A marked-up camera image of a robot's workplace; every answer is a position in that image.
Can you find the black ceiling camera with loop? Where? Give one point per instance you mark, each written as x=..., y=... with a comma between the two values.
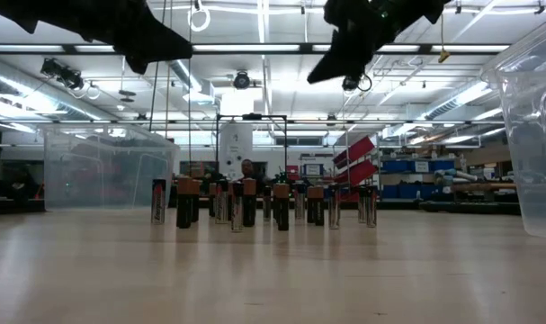
x=350, y=84

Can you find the blue bin with white label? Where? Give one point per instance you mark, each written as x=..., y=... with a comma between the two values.
x=421, y=166

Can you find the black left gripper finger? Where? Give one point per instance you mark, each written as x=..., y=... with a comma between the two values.
x=162, y=36
x=160, y=51

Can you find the grey metal shelf rack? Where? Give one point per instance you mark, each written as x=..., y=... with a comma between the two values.
x=379, y=177

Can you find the silver air duct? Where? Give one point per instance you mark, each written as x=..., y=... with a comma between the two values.
x=20, y=85
x=182, y=74
x=443, y=108

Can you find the black ceiling disc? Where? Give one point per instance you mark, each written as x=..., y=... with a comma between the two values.
x=127, y=93

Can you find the grey cylinder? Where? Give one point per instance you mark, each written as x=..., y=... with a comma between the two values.
x=457, y=174

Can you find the white framed sign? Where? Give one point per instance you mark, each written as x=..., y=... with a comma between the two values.
x=313, y=169

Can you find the blue storage bin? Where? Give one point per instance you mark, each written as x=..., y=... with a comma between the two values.
x=389, y=192
x=423, y=192
x=395, y=166
x=442, y=165

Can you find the person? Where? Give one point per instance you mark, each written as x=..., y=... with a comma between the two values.
x=247, y=166

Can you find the yellow hanging hook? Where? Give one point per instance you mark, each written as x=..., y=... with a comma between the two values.
x=443, y=56

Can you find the silver black Energizer battery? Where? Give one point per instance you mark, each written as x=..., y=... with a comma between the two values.
x=334, y=207
x=299, y=202
x=221, y=202
x=266, y=204
x=371, y=207
x=237, y=209
x=158, y=202
x=361, y=204

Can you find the black ceiling-mounted device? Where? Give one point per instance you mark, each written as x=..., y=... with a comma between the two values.
x=59, y=71

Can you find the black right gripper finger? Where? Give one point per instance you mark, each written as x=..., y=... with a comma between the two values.
x=340, y=54
x=358, y=65

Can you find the clear plastic storage bin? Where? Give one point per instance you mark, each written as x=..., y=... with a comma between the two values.
x=97, y=171
x=533, y=157

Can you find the white cylindrical tank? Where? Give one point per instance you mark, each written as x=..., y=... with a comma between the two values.
x=235, y=144

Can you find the round black ceiling device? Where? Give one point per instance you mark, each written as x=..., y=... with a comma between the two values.
x=241, y=80

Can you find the wooden workbench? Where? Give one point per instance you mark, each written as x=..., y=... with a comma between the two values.
x=484, y=186

